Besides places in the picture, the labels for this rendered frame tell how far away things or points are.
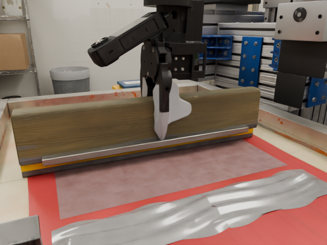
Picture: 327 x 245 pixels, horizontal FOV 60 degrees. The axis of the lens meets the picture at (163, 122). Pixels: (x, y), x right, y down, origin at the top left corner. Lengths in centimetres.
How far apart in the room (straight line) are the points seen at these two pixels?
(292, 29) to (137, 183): 58
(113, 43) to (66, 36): 346
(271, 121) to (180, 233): 37
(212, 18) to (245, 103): 68
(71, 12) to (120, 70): 94
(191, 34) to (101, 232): 30
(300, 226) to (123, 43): 31
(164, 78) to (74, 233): 22
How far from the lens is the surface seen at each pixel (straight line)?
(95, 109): 42
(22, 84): 392
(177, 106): 44
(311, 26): 79
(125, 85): 96
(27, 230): 24
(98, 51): 40
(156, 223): 32
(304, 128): 57
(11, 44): 337
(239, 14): 127
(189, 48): 43
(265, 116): 64
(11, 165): 51
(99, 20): 391
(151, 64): 43
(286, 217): 37
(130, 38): 40
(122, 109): 43
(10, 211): 40
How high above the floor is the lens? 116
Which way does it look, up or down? 19 degrees down
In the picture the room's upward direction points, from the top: straight up
